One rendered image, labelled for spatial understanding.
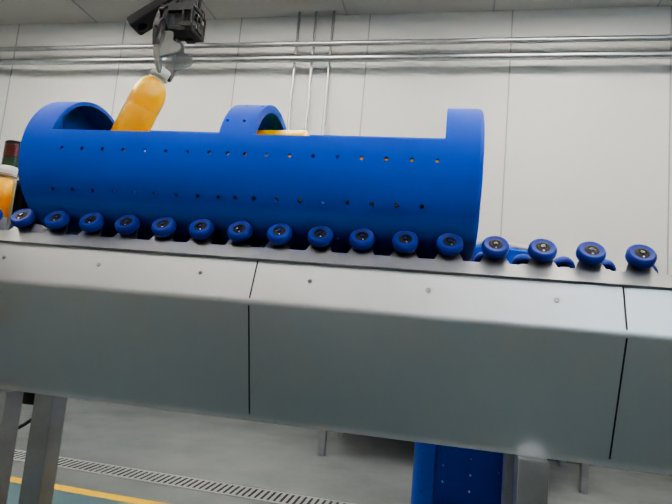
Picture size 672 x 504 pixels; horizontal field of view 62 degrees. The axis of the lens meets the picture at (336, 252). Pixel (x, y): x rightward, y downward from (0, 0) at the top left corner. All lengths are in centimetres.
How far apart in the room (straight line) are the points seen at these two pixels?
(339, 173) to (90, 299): 51
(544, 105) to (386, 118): 122
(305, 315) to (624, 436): 54
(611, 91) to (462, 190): 393
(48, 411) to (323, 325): 68
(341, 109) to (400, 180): 382
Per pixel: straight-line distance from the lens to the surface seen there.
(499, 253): 95
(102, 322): 111
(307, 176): 97
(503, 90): 472
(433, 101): 468
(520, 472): 99
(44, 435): 139
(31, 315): 119
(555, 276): 96
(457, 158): 95
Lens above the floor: 82
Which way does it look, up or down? 7 degrees up
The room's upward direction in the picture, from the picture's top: 5 degrees clockwise
